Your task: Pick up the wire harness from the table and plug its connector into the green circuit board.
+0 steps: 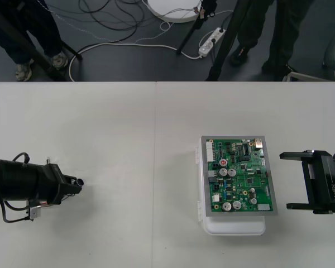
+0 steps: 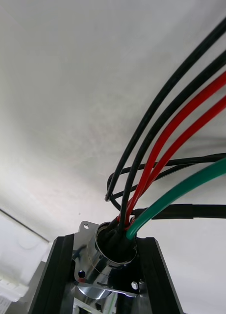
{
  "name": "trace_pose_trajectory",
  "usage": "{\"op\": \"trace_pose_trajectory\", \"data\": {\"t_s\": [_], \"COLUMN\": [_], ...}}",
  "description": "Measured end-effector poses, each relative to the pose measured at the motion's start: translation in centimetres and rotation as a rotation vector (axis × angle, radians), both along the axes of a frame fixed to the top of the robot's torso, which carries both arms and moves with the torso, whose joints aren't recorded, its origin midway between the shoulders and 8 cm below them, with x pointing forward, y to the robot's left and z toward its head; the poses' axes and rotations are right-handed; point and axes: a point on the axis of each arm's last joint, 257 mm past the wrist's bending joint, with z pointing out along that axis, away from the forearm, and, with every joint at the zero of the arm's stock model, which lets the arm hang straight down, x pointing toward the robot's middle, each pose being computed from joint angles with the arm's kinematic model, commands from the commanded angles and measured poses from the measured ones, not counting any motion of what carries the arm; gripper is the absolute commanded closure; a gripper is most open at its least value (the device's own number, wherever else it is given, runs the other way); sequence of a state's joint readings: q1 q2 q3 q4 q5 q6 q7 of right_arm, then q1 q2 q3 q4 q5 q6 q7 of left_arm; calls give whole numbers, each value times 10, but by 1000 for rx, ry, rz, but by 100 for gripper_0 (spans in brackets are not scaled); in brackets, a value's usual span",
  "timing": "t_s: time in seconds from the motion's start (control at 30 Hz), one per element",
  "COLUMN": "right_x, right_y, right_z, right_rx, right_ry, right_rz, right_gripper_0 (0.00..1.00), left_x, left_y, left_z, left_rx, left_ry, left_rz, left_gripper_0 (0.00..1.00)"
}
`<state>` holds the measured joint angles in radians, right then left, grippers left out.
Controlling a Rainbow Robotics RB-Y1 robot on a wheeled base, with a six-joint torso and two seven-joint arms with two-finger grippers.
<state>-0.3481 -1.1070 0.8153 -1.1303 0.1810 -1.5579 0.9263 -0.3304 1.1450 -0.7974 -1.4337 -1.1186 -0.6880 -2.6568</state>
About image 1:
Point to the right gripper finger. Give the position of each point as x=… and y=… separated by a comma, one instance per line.
x=298, y=206
x=291, y=156

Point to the pale grey left wrist camera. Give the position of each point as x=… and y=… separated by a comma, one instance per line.
x=35, y=213

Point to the green circuit board grey frame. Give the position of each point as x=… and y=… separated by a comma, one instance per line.
x=240, y=178

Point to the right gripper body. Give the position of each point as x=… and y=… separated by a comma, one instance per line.
x=324, y=184

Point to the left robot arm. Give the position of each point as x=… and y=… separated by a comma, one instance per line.
x=16, y=181

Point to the person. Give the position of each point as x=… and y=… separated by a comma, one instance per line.
x=290, y=28
x=44, y=22

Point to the white power strip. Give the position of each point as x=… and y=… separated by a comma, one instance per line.
x=209, y=44

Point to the milky plastic box with lid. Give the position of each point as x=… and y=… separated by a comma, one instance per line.
x=234, y=227

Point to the white round base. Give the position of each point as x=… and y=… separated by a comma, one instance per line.
x=173, y=11

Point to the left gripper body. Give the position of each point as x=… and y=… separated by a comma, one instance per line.
x=51, y=181

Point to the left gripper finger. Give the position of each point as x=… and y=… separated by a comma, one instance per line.
x=71, y=189
x=69, y=179

